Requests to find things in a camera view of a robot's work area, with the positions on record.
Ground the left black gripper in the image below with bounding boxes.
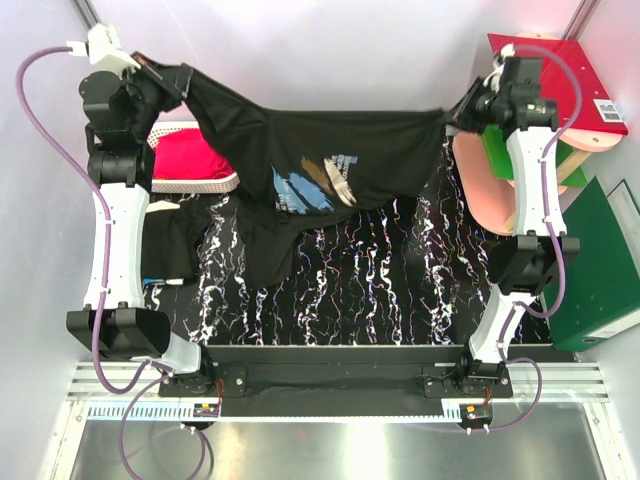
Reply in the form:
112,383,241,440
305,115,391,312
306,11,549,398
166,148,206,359
115,51,191,140

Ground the black graphic t shirt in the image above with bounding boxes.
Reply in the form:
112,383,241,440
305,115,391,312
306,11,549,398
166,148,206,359
149,61,445,289

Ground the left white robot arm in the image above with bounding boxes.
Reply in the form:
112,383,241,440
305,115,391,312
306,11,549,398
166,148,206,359
66,24,216,396

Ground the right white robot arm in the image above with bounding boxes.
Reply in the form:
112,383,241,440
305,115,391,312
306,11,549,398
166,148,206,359
445,44,583,397

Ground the light green folder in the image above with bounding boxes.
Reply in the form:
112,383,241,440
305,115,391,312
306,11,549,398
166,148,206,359
481,125,587,187

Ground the pink t shirt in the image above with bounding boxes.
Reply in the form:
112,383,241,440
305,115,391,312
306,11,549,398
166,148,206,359
153,129,234,180

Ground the pink wooden shelf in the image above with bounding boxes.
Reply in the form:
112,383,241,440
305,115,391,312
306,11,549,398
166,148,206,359
453,32,626,235

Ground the white plastic basket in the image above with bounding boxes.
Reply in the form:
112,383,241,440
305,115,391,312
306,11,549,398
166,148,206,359
148,121,239,194

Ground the red folder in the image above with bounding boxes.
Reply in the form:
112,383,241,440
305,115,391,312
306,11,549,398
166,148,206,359
487,33,628,135

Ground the folded black t shirt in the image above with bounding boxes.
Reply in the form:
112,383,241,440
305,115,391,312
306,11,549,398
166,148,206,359
141,199,212,284

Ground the dark green binder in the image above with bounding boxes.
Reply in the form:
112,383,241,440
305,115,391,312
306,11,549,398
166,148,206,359
549,178,639,352

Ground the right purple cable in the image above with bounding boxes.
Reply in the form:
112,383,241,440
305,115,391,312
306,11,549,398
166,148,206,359
412,44,584,434

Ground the purple cable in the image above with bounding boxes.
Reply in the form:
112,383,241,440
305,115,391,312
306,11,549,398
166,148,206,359
14,45,214,476
412,44,584,434

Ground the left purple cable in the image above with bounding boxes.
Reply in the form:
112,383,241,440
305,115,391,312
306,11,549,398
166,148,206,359
14,45,214,476

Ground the aluminium rail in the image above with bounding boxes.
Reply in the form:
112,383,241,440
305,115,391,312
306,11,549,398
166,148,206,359
67,362,612,402

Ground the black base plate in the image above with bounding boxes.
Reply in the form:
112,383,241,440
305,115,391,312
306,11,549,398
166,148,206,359
160,363,512,419

